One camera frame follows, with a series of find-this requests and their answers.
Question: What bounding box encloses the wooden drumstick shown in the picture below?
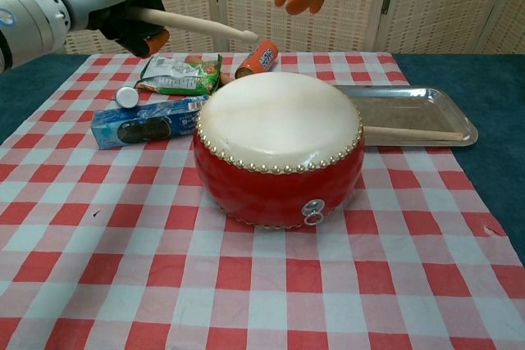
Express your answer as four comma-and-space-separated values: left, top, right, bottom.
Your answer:
363, 125, 463, 142
137, 7, 260, 43

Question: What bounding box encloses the red drum with white skin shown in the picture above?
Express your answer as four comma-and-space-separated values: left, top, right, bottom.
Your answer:
193, 71, 366, 231

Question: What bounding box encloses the red white checkered tablecloth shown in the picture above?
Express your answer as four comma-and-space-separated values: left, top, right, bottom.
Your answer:
0, 51, 525, 350

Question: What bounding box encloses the orange drink can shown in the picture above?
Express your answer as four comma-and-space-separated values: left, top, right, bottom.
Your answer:
235, 39, 280, 80

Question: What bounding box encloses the green white snack packet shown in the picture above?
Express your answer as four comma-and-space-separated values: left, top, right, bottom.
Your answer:
135, 53, 224, 97

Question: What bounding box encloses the blue cookie box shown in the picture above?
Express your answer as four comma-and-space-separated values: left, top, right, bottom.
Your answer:
90, 94, 211, 151

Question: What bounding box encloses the rectangular metal tray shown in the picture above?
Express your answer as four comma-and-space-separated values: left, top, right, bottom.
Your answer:
334, 85, 480, 148

